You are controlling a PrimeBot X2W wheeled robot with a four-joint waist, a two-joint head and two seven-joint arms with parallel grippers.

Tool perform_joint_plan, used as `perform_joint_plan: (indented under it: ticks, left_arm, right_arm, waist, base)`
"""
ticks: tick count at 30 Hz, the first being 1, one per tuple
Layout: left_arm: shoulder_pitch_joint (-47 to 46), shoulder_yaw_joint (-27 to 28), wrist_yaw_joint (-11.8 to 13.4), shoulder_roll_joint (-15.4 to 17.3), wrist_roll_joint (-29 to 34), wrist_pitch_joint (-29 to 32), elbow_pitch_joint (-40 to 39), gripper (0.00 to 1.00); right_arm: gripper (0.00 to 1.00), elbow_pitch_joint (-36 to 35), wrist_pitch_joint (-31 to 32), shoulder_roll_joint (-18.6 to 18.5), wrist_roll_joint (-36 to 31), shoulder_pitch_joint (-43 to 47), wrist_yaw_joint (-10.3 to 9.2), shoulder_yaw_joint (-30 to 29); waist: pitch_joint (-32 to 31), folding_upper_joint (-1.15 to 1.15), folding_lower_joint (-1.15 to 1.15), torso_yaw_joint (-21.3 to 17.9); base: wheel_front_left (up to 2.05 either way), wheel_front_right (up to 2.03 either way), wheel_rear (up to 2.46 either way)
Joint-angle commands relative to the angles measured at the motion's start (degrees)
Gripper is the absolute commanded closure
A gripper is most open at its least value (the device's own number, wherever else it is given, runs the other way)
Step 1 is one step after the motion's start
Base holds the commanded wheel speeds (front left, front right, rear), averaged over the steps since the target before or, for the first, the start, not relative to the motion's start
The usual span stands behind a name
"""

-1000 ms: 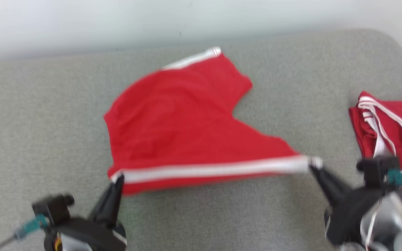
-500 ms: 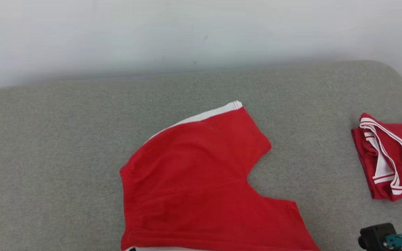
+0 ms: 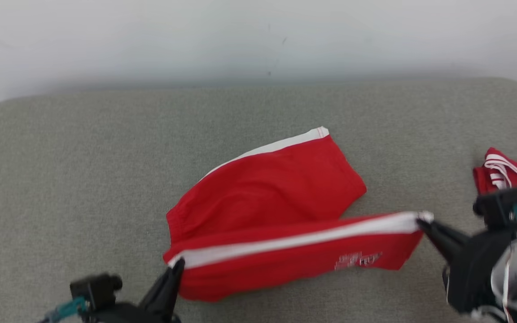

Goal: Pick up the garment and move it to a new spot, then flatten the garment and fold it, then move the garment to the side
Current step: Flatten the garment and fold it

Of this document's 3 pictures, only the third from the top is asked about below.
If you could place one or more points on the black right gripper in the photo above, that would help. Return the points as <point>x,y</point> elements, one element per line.
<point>483,269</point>

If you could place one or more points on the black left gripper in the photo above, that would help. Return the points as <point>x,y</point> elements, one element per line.
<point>128,314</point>

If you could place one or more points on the red basketball jersey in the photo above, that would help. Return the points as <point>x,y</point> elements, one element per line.
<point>516,175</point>

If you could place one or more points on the red shorts with white stripe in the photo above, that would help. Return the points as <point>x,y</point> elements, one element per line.
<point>276,215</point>

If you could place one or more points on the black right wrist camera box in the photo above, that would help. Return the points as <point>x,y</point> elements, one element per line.
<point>498,207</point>

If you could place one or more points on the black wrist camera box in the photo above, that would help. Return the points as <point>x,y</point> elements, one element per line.
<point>498,207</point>
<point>97,290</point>

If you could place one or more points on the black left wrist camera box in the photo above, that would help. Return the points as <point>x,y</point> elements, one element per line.
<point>97,290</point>

